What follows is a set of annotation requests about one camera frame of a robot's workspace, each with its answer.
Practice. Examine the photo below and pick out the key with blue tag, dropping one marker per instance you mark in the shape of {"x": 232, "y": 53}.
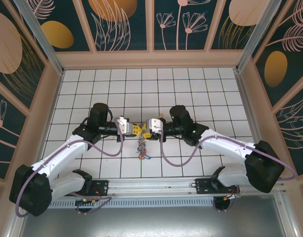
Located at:
{"x": 147, "y": 157}

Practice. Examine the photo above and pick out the key with yellow tag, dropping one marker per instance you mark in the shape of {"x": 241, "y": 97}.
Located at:
{"x": 161, "y": 115}

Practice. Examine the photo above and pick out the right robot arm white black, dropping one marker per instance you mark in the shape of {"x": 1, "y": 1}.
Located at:
{"x": 225, "y": 145}

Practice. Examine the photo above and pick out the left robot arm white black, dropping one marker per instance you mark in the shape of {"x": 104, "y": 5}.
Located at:
{"x": 62, "y": 155}

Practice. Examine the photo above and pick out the black round base cover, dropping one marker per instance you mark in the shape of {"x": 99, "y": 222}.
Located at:
{"x": 85, "y": 208}
{"x": 223, "y": 205}

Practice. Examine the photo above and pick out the grey metal sheet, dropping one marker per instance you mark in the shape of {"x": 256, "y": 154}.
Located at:
{"x": 151, "y": 222}

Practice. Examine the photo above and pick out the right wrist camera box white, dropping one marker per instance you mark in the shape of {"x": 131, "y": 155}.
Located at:
{"x": 155, "y": 123}

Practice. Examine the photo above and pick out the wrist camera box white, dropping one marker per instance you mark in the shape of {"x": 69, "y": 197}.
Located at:
{"x": 122, "y": 122}
{"x": 155, "y": 123}

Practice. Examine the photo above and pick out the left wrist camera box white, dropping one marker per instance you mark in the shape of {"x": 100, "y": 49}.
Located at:
{"x": 122, "y": 122}

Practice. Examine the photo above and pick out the aluminium mounting rail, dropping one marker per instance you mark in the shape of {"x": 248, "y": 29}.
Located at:
{"x": 151, "y": 184}

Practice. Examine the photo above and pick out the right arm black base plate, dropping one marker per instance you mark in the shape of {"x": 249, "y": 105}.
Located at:
{"x": 203, "y": 186}

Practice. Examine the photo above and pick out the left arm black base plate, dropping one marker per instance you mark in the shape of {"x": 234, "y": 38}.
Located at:
{"x": 100, "y": 187}

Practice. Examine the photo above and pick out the aluminium side rail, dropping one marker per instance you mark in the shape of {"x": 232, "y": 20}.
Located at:
{"x": 247, "y": 108}

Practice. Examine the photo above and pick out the aluminium corner post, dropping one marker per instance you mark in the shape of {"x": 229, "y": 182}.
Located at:
{"x": 42, "y": 39}
{"x": 255, "y": 34}

